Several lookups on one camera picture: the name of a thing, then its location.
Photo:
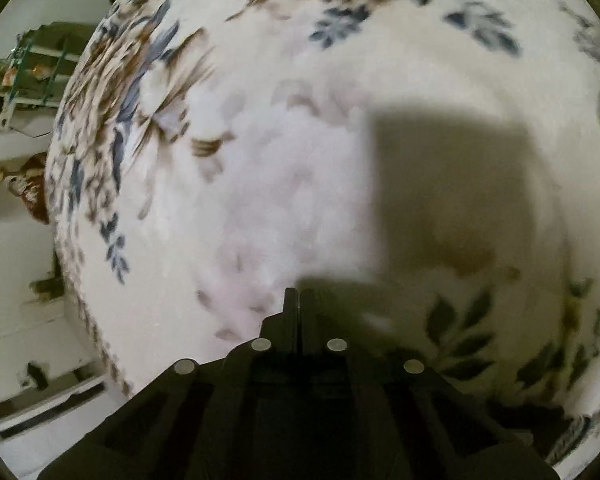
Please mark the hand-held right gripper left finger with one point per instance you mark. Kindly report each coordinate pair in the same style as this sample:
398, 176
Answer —
290, 321

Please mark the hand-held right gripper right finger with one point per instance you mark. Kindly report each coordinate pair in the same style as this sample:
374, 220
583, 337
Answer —
308, 321

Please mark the white floral blanket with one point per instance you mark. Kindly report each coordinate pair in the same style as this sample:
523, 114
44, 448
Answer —
290, 170

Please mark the brown ornament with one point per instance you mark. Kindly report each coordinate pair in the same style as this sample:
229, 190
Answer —
30, 185

